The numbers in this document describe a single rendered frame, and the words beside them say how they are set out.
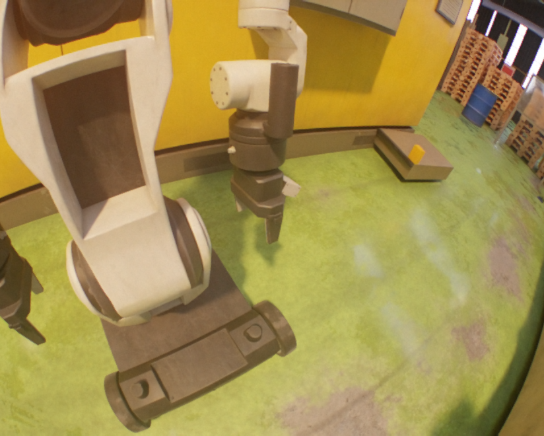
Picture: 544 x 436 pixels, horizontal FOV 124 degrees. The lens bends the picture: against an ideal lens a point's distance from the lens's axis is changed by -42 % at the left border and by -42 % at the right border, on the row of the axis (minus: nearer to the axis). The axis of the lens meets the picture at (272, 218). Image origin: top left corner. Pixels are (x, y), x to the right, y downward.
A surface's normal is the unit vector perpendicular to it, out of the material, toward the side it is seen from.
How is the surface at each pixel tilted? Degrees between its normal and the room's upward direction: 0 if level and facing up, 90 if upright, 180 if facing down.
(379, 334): 0
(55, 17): 90
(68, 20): 90
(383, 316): 0
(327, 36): 90
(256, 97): 79
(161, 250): 66
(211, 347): 0
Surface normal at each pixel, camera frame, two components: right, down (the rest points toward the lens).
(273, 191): 0.58, 0.55
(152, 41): 0.55, 0.19
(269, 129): -0.70, 0.43
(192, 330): 0.17, -0.64
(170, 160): 0.45, 0.72
